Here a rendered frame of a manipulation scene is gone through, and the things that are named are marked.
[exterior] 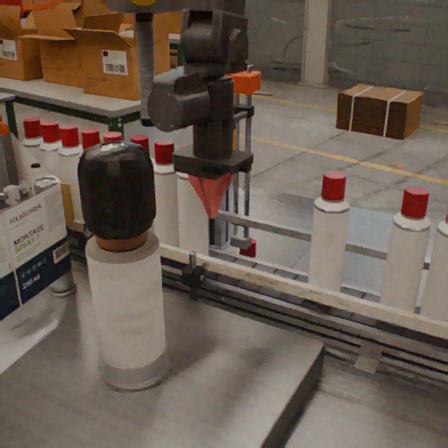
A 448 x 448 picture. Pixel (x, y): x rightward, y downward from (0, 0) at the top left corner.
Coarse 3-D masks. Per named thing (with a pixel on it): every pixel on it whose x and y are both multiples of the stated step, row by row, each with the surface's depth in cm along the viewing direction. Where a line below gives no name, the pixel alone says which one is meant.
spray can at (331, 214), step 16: (336, 176) 74; (336, 192) 74; (320, 208) 75; (336, 208) 74; (320, 224) 76; (336, 224) 75; (320, 240) 77; (336, 240) 76; (320, 256) 78; (336, 256) 78; (320, 272) 79; (336, 272) 79; (336, 288) 80; (320, 304) 81
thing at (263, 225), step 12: (216, 216) 93; (228, 216) 92; (240, 216) 91; (264, 228) 89; (276, 228) 88; (288, 228) 87; (348, 240) 83; (360, 252) 82; (372, 252) 81; (384, 252) 80
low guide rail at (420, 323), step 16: (80, 224) 99; (176, 256) 90; (224, 272) 86; (240, 272) 85; (256, 272) 84; (272, 288) 83; (288, 288) 81; (304, 288) 80; (320, 288) 79; (336, 304) 78; (352, 304) 77; (368, 304) 76; (384, 320) 75; (400, 320) 74; (416, 320) 73; (432, 320) 72
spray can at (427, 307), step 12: (444, 228) 69; (444, 240) 68; (432, 252) 72; (444, 252) 69; (432, 264) 71; (444, 264) 69; (432, 276) 72; (444, 276) 70; (432, 288) 72; (444, 288) 71; (432, 300) 72; (444, 300) 71; (420, 312) 76; (432, 312) 73; (444, 312) 72
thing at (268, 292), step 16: (160, 256) 95; (224, 256) 95; (208, 272) 90; (272, 272) 90; (288, 272) 90; (256, 288) 86; (304, 304) 82; (352, 320) 78; (368, 320) 78; (416, 336) 74; (432, 336) 74
